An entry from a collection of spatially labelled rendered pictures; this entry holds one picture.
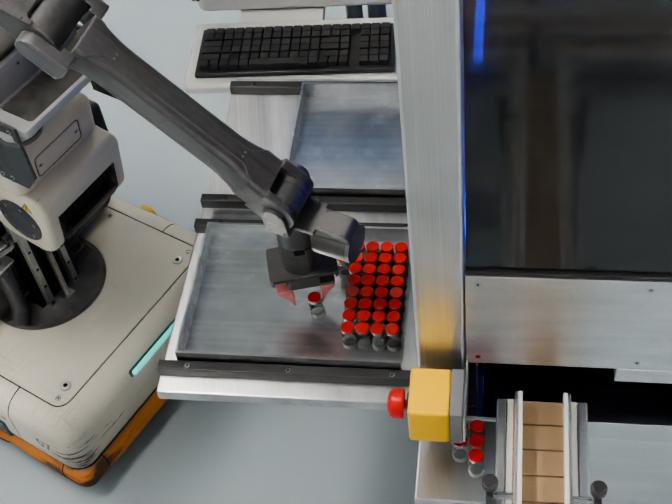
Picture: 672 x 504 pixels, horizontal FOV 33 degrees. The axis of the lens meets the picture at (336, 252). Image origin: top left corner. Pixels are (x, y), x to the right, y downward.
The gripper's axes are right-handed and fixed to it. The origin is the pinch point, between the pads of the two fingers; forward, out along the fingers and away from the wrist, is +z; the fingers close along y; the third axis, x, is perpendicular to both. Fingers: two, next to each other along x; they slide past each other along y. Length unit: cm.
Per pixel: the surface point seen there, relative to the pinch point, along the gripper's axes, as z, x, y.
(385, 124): 3.9, 37.9, 18.5
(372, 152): 3.8, 31.5, 15.1
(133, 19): 95, 197, -43
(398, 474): 92, 15, 12
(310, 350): 3.2, -7.8, -1.0
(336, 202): 1.8, 19.7, 7.1
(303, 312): 3.3, -0.4, -1.2
